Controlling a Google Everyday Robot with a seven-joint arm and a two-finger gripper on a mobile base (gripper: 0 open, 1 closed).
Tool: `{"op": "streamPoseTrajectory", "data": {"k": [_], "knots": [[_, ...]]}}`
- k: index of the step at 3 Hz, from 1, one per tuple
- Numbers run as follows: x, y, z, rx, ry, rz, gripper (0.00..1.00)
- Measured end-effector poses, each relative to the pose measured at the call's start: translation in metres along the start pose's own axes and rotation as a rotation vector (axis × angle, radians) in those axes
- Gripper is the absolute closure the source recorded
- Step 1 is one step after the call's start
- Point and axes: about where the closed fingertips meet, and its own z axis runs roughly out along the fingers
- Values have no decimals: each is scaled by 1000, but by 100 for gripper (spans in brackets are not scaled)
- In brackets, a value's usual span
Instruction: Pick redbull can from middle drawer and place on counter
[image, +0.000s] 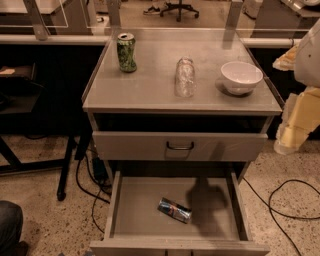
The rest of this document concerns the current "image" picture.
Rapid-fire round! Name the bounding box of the white ceramic bowl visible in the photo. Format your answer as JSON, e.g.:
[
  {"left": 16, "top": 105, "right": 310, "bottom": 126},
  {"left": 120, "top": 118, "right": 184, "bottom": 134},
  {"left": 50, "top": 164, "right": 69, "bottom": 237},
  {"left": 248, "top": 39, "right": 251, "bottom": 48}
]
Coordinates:
[{"left": 221, "top": 61, "right": 263, "bottom": 95}]

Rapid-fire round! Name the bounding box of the black table frame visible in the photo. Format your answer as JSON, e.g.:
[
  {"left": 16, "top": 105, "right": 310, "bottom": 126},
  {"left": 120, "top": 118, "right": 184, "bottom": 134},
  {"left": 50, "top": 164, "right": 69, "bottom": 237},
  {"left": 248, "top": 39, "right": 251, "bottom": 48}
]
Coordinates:
[{"left": 0, "top": 64, "right": 91, "bottom": 201}]

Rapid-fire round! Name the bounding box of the black floor cable right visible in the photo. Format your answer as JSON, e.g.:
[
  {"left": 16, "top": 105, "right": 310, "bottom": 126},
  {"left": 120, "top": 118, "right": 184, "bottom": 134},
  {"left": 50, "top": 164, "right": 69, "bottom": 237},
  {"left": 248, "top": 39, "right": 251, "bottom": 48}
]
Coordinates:
[{"left": 242, "top": 177, "right": 320, "bottom": 256}]

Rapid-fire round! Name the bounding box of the black drawer handle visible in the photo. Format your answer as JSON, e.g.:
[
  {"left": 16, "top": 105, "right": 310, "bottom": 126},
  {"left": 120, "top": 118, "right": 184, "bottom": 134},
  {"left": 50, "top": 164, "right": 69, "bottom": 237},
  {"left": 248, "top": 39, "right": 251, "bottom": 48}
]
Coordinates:
[{"left": 166, "top": 141, "right": 195, "bottom": 151}]

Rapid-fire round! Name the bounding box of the black power adapter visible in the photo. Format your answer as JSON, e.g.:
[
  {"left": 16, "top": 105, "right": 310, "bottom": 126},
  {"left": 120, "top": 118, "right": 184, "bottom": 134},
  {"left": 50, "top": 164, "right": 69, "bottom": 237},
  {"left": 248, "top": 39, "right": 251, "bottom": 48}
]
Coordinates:
[{"left": 92, "top": 157, "right": 108, "bottom": 182}]

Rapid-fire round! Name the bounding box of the dark trouser leg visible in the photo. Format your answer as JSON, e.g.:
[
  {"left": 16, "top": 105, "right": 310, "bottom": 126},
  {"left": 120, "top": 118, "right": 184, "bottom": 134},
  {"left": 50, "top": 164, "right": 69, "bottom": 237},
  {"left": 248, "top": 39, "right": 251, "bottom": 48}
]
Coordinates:
[{"left": 0, "top": 200, "right": 29, "bottom": 256}]

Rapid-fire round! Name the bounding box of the closed grey top drawer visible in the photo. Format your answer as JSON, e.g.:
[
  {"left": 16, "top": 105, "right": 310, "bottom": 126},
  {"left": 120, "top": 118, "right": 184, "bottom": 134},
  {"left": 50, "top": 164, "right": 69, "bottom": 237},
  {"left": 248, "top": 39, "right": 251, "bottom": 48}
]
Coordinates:
[{"left": 93, "top": 131, "right": 267, "bottom": 162}]

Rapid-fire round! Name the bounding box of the open grey middle drawer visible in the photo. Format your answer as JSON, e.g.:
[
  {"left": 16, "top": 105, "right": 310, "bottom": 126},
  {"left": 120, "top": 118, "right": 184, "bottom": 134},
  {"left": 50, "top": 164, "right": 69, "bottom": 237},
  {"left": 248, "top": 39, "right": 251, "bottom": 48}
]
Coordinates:
[{"left": 90, "top": 171, "right": 269, "bottom": 256}]

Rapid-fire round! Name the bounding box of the black floor cable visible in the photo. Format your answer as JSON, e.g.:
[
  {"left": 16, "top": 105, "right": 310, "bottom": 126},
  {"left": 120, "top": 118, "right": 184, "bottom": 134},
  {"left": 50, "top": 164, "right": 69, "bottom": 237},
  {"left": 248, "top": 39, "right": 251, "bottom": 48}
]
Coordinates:
[
  {"left": 75, "top": 146, "right": 113, "bottom": 234},
  {"left": 242, "top": 177, "right": 320, "bottom": 256}
]

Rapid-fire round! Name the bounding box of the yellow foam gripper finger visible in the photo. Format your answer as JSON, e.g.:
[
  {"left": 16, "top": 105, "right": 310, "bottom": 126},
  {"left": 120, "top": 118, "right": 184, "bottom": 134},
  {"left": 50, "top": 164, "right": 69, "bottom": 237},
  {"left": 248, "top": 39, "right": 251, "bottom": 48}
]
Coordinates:
[
  {"left": 274, "top": 87, "right": 320, "bottom": 155},
  {"left": 272, "top": 45, "right": 298, "bottom": 71}
]

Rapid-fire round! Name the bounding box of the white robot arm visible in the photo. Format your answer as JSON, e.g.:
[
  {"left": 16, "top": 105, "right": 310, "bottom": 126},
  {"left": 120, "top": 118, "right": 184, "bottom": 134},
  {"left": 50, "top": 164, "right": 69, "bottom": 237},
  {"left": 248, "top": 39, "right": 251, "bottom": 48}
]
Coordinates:
[{"left": 273, "top": 21, "right": 320, "bottom": 155}]

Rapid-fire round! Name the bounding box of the black office chair base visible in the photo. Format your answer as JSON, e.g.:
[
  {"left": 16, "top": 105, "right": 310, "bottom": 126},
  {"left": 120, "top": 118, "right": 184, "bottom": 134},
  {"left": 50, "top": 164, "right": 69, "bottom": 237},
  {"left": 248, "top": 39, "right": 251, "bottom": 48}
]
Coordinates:
[{"left": 160, "top": 0, "right": 199, "bottom": 22}]

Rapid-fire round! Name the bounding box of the green soda can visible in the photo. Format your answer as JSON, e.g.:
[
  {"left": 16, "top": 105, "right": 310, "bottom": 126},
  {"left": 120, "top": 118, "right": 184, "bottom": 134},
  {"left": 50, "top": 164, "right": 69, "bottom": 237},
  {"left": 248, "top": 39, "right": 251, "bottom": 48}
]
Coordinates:
[{"left": 117, "top": 32, "right": 137, "bottom": 73}]

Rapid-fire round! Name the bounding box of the clear plastic bottle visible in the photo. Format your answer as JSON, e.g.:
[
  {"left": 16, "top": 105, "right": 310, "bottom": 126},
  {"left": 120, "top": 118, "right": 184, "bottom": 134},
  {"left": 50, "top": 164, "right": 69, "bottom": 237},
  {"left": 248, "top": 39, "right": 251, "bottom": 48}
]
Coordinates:
[{"left": 175, "top": 56, "right": 196, "bottom": 98}]

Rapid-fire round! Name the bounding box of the black floor cable left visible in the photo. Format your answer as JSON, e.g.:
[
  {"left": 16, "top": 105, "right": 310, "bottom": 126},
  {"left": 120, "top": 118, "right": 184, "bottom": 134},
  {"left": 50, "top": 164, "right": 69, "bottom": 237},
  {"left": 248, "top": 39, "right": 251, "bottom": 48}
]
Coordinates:
[{"left": 75, "top": 146, "right": 113, "bottom": 234}]

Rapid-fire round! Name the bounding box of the white horizontal rail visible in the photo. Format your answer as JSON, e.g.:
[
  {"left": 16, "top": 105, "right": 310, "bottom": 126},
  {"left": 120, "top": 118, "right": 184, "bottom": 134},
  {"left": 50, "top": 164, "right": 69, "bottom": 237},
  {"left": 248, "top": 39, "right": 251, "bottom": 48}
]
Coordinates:
[{"left": 0, "top": 34, "right": 300, "bottom": 48}]

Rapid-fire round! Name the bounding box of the black white sneaker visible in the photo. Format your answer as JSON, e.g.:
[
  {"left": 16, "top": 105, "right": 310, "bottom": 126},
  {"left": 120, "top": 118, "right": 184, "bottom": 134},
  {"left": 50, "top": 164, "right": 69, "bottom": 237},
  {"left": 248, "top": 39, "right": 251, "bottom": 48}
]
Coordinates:
[{"left": 143, "top": 6, "right": 160, "bottom": 15}]

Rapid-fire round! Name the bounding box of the blue silver redbull can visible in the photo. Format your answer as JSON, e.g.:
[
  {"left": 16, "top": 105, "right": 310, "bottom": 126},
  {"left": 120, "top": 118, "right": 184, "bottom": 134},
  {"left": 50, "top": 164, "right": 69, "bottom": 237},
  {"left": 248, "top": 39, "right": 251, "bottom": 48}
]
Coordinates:
[{"left": 158, "top": 198, "right": 192, "bottom": 224}]

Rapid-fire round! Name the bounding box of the grey drawer cabinet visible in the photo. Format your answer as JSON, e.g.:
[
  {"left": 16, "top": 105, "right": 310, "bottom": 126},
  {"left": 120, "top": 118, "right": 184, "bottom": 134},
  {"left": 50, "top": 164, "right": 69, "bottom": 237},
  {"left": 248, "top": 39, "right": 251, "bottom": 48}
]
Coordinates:
[{"left": 81, "top": 27, "right": 285, "bottom": 256}]

